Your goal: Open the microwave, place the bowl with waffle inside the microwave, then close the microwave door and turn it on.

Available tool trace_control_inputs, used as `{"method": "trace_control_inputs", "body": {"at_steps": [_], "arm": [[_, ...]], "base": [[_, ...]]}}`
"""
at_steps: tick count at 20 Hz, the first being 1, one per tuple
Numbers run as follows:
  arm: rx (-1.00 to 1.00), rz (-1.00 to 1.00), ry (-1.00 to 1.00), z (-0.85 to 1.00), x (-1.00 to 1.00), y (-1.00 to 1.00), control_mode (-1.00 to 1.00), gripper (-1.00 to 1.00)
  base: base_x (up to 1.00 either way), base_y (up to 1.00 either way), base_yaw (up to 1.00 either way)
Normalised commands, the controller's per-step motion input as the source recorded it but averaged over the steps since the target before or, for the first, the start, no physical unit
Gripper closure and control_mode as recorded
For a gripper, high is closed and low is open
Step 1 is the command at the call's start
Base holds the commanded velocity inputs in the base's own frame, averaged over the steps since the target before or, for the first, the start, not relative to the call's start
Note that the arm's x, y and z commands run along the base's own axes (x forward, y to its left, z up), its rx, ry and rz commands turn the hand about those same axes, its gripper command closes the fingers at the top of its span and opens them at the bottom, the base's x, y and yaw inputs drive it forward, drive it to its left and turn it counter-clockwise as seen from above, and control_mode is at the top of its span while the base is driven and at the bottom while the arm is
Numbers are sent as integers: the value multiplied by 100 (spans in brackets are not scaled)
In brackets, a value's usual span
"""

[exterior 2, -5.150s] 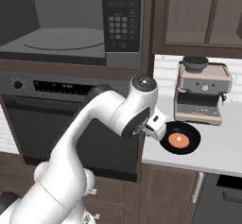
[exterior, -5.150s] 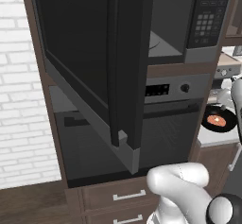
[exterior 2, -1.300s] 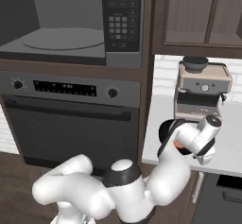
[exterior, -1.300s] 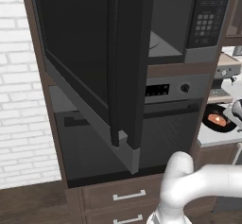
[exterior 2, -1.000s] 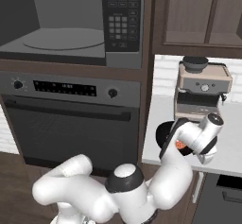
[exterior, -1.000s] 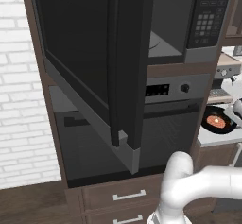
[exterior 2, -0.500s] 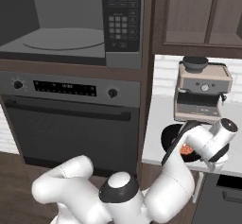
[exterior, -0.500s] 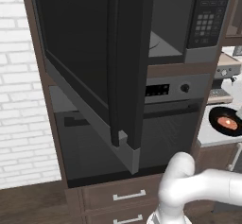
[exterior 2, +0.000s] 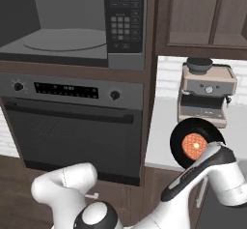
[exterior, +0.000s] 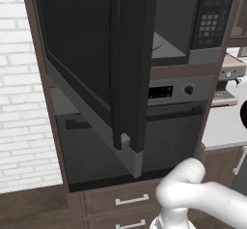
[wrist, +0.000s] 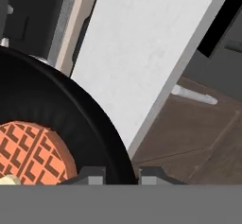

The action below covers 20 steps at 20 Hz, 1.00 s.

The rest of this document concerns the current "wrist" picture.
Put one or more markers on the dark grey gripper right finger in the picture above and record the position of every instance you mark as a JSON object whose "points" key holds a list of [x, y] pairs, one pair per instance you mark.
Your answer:
{"points": [[151, 175]]}

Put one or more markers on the dark grey dishwasher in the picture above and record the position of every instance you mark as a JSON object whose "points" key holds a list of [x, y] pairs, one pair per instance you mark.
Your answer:
{"points": [[220, 54]]}

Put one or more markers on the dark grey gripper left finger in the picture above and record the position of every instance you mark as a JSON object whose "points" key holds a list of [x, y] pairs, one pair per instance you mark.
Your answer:
{"points": [[91, 175]]}

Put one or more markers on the orange waffle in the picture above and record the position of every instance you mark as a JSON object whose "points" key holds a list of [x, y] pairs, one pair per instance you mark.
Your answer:
{"points": [[31, 152]]}

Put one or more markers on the pale butter pat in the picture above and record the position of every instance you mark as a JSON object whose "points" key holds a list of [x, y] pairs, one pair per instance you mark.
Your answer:
{"points": [[9, 180]]}

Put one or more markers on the brown wooden cupboard door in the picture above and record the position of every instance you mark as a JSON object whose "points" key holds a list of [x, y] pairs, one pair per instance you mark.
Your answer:
{"points": [[189, 139]]}

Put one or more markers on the black bowl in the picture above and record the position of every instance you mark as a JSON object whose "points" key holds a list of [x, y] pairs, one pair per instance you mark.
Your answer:
{"points": [[78, 108]]}

